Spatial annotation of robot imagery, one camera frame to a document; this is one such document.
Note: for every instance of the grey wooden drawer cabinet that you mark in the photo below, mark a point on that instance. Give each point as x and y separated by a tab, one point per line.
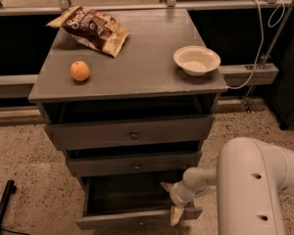
143	72

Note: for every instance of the black stand leg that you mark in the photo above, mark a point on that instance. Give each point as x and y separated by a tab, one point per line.
10	189

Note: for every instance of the grey drawer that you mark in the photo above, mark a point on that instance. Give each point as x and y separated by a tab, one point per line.
127	199
104	134
128	164

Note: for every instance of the grey middle drawer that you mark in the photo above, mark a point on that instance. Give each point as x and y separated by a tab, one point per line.
128	164

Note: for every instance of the dark cabinet at right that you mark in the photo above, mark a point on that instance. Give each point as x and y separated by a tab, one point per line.
283	93

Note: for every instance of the orange fruit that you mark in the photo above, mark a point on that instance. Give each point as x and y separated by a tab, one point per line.
80	71

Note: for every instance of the white bowl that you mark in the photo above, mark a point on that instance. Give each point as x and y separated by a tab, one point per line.
196	60

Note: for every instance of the grey top drawer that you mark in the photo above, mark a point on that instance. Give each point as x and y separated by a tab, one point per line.
104	134

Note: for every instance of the grey metal railing frame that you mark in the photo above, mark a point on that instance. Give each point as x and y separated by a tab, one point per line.
17	85

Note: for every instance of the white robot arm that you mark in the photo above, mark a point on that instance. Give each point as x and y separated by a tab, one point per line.
249	176

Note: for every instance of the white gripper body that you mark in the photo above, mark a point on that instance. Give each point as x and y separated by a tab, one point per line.
177	193

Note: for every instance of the brown snack chip bag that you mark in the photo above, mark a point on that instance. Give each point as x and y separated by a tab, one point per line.
95	30

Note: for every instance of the grey bottom drawer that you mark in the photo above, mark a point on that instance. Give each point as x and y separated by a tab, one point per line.
127	199

